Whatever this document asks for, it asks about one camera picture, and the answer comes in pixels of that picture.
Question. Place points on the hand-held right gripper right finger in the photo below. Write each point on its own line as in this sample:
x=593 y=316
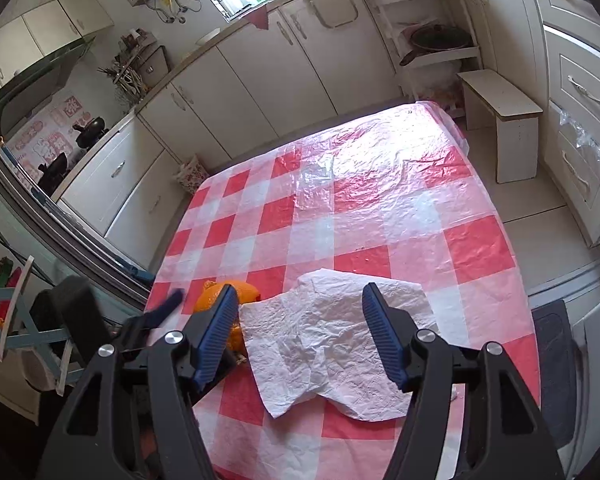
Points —
x=385 y=340

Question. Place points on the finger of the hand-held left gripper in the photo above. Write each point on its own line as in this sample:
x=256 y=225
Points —
x=162 y=310
x=217 y=375

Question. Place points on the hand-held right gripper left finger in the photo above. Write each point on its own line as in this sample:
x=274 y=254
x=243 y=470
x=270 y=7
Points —
x=215 y=340

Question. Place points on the large orange peel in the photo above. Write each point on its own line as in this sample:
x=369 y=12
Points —
x=207 y=300

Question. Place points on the white paper towel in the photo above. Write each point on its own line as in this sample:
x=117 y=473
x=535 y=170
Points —
x=305 y=350

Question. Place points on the white stove side cabinets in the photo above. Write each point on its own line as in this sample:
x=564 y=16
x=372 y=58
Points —
x=120 y=185

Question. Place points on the floral waste bin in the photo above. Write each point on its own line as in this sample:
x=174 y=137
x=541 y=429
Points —
x=192 y=175

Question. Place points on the red checked plastic tablecloth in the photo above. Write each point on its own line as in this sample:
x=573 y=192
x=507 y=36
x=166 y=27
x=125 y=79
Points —
x=380 y=200

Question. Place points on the black pot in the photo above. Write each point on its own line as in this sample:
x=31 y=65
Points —
x=52 y=170

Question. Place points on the dark door mat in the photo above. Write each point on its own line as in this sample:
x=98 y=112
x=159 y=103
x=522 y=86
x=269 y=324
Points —
x=555 y=375

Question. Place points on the black wok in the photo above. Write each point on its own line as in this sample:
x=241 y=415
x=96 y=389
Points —
x=90 y=132

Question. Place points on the range hood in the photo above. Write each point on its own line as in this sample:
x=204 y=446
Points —
x=35 y=80

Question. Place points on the white wooden stool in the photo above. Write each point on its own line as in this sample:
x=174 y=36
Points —
x=505 y=110

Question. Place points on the white lower kitchen cabinets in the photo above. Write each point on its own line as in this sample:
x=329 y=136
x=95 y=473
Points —
x=280 y=70

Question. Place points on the white upper cabinets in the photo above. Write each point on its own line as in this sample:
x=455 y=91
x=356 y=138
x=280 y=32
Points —
x=30 y=45

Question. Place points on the white bowl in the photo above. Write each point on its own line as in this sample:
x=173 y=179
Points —
x=208 y=36

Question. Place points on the white drawer cabinet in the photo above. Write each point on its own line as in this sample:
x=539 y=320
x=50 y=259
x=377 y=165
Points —
x=580 y=85

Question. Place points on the white storage rack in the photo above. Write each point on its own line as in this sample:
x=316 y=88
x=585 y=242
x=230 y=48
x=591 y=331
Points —
x=430 y=15

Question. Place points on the metal sliding door frame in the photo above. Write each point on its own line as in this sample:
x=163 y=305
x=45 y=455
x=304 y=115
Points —
x=55 y=220

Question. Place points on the wall utensil rack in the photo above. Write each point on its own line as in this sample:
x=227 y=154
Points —
x=135 y=65

